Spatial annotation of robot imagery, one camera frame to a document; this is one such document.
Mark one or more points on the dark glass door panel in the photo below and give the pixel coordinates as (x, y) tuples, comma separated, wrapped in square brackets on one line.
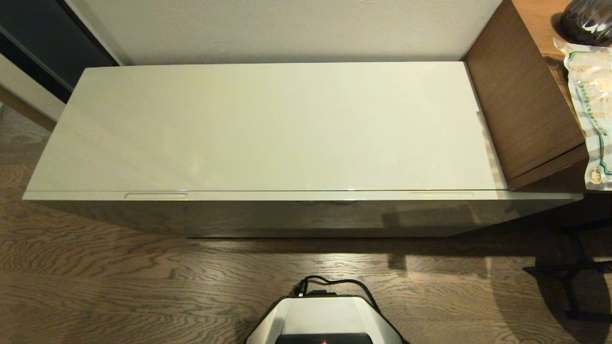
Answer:
[(38, 38)]

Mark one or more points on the brown wooden desk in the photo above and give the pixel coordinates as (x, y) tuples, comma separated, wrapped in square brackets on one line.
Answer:
[(521, 95)]

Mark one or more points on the white printed plastic package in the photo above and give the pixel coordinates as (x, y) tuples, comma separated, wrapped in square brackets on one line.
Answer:
[(593, 95)]

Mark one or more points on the silver black robot base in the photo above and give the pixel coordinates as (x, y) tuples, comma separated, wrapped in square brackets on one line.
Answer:
[(325, 317)]

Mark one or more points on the dark shiny round object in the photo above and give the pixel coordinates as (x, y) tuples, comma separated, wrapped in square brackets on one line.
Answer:
[(588, 21)]

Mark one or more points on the glossy white low cabinet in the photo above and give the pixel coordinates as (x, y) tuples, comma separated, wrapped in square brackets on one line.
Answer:
[(263, 124)]

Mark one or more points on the black metal stand frame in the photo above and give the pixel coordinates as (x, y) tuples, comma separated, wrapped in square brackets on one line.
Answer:
[(569, 286)]

